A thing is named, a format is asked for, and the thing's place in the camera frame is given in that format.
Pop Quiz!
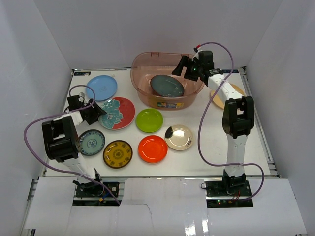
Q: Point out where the orange plastic plate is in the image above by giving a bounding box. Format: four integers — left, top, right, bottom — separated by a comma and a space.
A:
138, 135, 168, 164

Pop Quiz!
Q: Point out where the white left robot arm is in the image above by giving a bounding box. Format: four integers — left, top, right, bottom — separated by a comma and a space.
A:
42, 95, 106, 196

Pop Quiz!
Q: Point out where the dark blue ceramic plate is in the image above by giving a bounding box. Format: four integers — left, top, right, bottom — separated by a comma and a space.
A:
150, 75, 185, 97

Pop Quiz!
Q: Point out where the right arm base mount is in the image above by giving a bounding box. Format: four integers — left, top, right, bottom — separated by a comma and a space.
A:
200, 180, 253, 209

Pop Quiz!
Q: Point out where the dark table label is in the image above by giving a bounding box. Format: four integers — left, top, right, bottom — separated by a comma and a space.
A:
73, 71, 91, 76
222, 69, 239, 74

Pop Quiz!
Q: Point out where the small blue patterned plate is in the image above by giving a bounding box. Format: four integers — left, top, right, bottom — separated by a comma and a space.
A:
79, 129, 105, 156

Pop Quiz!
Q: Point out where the pink translucent plastic bin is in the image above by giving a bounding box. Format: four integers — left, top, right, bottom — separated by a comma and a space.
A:
130, 52, 204, 111

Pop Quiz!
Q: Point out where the cream plate with black flowers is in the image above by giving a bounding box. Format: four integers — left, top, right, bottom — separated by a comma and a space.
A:
164, 124, 194, 151

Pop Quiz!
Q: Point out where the left dark table label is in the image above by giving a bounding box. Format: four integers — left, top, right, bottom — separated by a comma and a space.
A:
73, 71, 91, 76

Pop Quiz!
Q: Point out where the red plate with teal flower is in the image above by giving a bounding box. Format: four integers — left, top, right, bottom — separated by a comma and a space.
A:
98, 97, 135, 130

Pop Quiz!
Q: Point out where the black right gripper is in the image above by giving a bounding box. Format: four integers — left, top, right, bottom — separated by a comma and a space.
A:
172, 56, 203, 82

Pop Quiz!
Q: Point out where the light blue plastic plate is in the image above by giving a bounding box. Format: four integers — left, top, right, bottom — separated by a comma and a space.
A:
86, 75, 118, 102

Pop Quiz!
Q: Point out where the lime green plastic plate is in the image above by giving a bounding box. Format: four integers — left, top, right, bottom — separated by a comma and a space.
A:
135, 109, 164, 133

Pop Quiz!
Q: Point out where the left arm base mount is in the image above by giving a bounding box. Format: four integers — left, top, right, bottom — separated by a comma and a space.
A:
72, 181, 122, 207

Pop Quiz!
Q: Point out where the right dark table label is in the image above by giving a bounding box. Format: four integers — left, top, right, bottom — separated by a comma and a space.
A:
222, 69, 239, 74

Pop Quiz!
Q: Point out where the yellow patterned brown-rimmed plate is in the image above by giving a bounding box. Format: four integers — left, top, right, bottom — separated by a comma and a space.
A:
103, 140, 133, 169

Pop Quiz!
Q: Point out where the pale yellow plastic plate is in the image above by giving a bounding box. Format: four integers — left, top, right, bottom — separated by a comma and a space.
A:
213, 84, 246, 110

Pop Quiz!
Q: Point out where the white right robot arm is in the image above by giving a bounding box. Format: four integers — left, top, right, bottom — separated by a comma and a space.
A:
172, 50, 254, 196

